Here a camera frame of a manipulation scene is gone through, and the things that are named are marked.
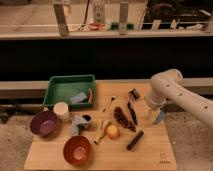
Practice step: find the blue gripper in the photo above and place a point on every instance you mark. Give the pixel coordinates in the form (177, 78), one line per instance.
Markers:
(159, 118)

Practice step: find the yellow banana toy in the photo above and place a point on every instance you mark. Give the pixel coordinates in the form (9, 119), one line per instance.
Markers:
(101, 130)

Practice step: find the black brush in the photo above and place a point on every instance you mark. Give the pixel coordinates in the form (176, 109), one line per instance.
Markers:
(132, 111)

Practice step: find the wooden cutting board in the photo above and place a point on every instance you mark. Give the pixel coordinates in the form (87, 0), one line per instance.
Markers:
(153, 152)

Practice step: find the yellow red apple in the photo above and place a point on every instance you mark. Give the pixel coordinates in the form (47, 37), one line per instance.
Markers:
(112, 132)

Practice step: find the black binder clip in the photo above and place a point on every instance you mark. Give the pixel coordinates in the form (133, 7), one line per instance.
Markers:
(134, 93)

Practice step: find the green plastic tray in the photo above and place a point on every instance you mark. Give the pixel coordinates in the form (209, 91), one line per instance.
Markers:
(62, 88)

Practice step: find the red bowl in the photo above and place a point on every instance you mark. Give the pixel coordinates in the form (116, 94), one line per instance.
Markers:
(77, 150)

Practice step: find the red item in tray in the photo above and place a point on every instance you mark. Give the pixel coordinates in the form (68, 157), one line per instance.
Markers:
(90, 96)

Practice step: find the blue cloth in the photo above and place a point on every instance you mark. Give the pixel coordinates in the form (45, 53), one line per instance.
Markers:
(77, 121)

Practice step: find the purple bowl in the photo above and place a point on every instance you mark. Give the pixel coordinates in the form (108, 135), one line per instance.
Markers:
(44, 123)

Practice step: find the black eraser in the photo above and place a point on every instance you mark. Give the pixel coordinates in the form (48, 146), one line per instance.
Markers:
(135, 140)

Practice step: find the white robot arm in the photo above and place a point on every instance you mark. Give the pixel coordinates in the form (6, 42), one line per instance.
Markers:
(166, 85)

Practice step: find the dark red grape bunch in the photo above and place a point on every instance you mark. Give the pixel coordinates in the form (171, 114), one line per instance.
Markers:
(122, 119)

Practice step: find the white cup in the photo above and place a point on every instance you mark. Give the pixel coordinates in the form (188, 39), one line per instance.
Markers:
(61, 110)

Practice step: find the blue sponge in tray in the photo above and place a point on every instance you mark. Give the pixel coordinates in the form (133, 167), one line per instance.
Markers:
(80, 97)

